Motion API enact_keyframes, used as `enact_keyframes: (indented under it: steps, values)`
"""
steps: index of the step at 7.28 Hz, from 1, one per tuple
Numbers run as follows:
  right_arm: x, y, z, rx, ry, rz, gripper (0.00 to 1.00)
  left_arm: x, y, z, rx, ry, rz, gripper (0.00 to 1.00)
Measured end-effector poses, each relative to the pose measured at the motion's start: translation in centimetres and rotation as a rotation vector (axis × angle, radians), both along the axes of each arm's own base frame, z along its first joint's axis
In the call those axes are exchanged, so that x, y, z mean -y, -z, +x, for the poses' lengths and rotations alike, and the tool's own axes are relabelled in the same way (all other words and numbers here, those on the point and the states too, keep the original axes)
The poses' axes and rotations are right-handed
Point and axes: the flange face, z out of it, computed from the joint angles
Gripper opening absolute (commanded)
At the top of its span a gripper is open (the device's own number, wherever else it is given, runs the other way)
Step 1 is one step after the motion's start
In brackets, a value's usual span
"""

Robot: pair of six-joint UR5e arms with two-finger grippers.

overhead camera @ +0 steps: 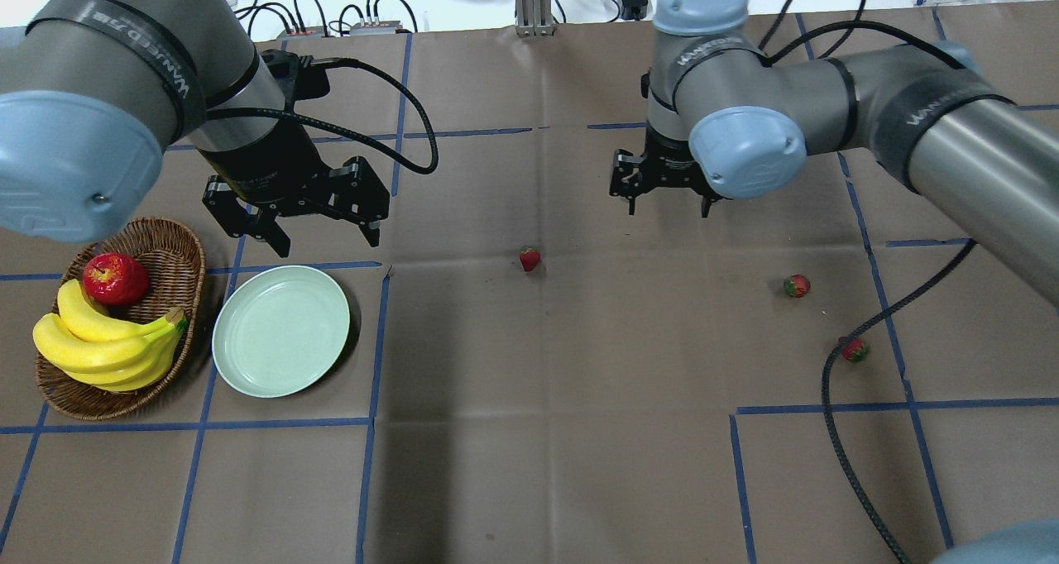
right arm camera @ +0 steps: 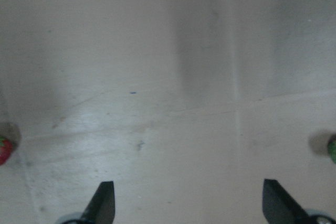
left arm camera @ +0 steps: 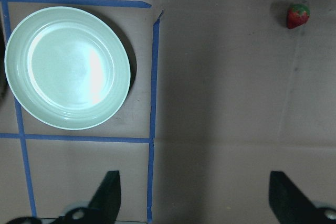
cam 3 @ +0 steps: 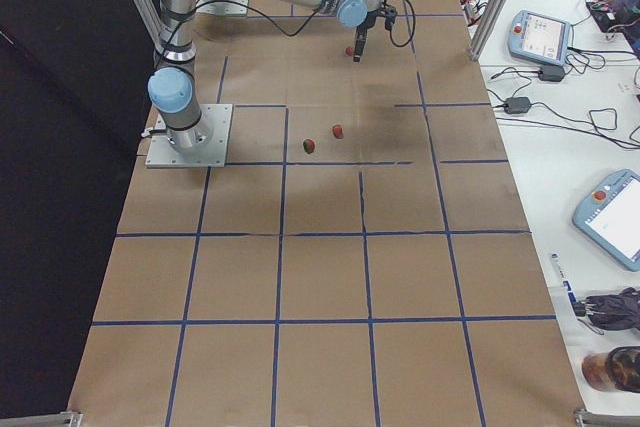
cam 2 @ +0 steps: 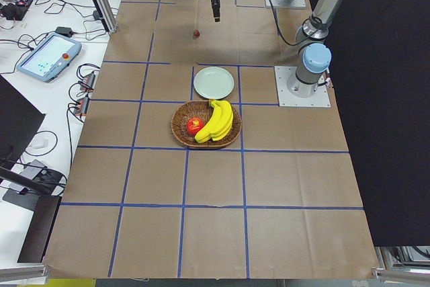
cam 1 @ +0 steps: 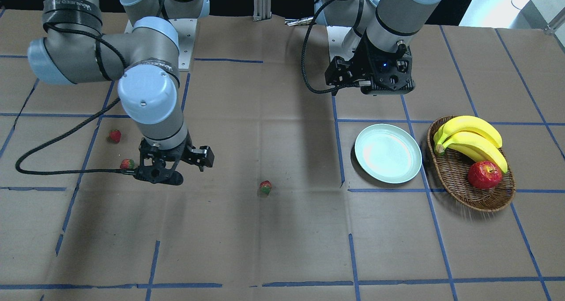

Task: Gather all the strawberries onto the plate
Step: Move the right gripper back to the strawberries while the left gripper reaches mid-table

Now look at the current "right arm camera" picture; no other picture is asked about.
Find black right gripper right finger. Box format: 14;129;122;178
263;178;336;224

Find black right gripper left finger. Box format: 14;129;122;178
59;181;116;224

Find red strawberry green top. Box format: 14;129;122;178
0;137;13;166

